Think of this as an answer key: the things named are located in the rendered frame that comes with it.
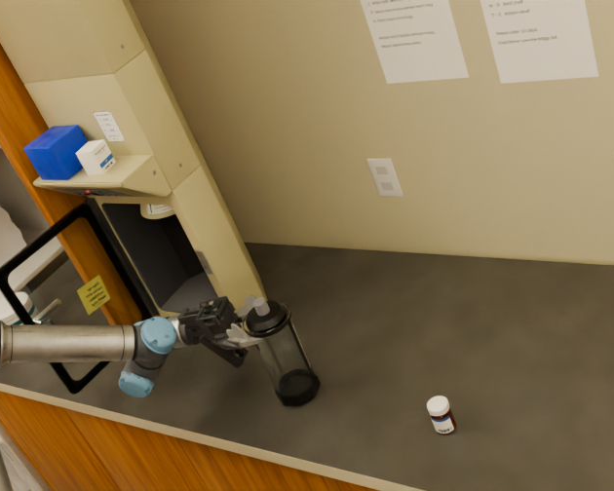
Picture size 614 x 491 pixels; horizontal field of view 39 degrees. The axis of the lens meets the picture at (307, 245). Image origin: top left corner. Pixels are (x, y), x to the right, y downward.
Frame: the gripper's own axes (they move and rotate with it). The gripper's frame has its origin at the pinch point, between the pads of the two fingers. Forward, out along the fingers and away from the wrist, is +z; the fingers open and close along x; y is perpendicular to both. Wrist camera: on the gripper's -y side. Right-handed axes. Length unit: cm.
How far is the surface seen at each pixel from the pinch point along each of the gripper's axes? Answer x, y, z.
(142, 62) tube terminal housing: 27, 56, -14
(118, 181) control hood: 8.4, 38.1, -22.2
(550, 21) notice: 40, 33, 67
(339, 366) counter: 8.1, -21.2, 5.9
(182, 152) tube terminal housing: 26.0, 33.3, -16.4
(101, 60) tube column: 19, 61, -18
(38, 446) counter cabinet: 15, -46, -115
